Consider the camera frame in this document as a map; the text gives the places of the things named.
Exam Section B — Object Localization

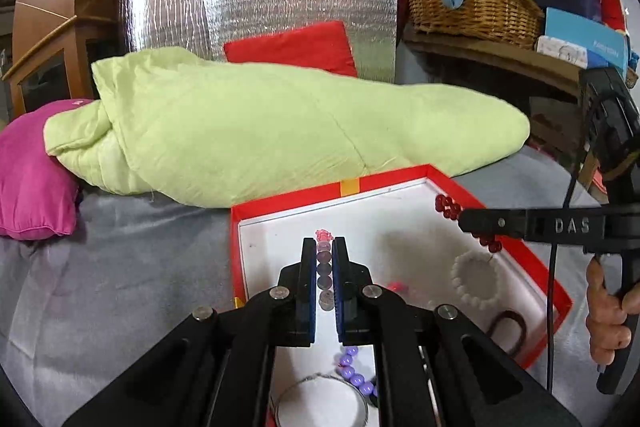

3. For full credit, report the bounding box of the wooden shelf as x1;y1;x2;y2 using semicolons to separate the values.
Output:
399;24;603;190

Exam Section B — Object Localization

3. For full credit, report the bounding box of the white printed box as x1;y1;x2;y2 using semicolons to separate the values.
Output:
537;35;592;68

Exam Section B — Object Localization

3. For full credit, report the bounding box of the red pillow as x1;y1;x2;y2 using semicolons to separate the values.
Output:
223;21;359;78

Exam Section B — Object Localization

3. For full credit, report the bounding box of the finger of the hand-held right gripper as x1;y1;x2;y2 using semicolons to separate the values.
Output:
459;206;607;254

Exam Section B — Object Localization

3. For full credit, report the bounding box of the wooden cabinet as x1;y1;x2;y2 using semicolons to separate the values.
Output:
10;0;132;118

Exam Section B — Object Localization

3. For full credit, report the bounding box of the person's right hand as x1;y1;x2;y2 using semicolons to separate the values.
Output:
585;256;634;366

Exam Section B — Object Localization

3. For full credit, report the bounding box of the white bead bracelet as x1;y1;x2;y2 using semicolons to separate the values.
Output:
450;251;504;308

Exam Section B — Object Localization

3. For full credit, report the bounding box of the red bead bracelet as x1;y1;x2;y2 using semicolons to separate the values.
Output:
434;194;502;254

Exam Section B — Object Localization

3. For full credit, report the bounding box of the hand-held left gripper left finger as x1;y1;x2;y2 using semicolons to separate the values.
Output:
65;236;318;427

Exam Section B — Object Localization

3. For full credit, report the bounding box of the magenta pillow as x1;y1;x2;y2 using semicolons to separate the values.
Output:
0;99;96;241

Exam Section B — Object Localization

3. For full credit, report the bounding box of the purple bead bracelet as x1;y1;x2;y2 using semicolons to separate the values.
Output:
315;237;380;402

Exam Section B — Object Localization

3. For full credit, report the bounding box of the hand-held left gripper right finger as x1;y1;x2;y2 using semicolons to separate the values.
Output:
333;236;583;427

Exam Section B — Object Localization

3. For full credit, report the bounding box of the red cardboard box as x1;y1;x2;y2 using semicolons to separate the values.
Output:
230;164;574;427

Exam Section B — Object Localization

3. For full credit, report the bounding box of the dark red bangle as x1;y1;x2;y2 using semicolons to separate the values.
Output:
487;309;529;356

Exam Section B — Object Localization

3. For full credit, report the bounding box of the wicker basket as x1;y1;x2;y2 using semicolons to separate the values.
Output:
402;0;546;50

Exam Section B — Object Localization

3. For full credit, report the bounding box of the blue box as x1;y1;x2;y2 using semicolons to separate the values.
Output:
543;7;632;74

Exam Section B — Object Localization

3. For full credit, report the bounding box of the silver bangle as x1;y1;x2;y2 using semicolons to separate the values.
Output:
274;372;372;427

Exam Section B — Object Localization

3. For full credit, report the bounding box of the light green quilt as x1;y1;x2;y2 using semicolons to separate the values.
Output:
44;47;531;208

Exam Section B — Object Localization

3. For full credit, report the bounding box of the pink bead bracelet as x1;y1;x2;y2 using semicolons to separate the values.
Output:
316;229;410;296

